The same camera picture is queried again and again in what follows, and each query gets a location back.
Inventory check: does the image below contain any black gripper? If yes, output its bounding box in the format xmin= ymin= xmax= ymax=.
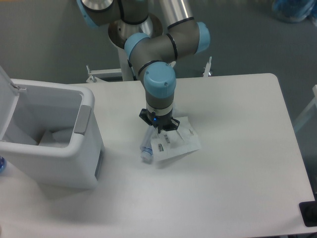
xmin=139 ymin=109 xmax=180 ymax=133

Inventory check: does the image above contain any white plastic packaging bag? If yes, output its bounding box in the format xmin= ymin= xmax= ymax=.
xmin=151 ymin=117 xmax=202 ymax=161

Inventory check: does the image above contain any crushed clear plastic bottle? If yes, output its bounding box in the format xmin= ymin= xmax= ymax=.
xmin=140 ymin=126 xmax=158 ymax=164

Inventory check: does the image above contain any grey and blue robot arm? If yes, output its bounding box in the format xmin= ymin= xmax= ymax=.
xmin=77 ymin=0 xmax=211 ymax=131

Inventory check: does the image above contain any white open trash can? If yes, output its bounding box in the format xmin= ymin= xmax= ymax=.
xmin=0 ymin=70 xmax=104 ymax=189

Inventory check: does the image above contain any blue bottle cap at left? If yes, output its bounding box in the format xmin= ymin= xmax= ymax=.
xmin=0 ymin=156 xmax=6 ymax=173

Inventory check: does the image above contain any blue plastic bag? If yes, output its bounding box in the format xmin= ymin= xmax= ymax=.
xmin=271 ymin=0 xmax=317 ymax=23

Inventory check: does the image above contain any black device at table edge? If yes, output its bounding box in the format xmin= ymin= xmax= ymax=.
xmin=299 ymin=201 xmax=317 ymax=227

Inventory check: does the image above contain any black cable on pedestal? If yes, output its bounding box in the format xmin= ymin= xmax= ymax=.
xmin=127 ymin=58 xmax=138 ymax=81

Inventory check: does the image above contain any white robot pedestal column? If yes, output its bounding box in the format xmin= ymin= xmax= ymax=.
xmin=117 ymin=48 xmax=134 ymax=81

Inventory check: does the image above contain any white metal base frame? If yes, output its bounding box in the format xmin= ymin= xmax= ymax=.
xmin=86 ymin=56 xmax=213 ymax=83

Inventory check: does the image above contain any white frame at right edge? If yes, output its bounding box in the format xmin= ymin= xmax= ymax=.
xmin=293 ymin=85 xmax=317 ymax=133

